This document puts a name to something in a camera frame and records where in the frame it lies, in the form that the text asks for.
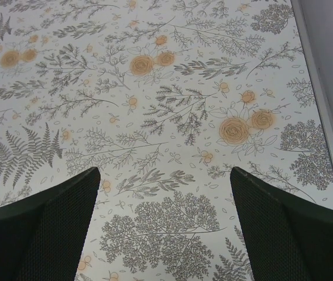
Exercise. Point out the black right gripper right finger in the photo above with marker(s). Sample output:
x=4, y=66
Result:
x=286, y=237

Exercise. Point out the floral patterned table mat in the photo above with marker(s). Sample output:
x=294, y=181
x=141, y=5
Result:
x=165, y=98

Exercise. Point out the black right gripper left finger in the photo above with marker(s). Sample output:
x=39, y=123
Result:
x=42, y=236

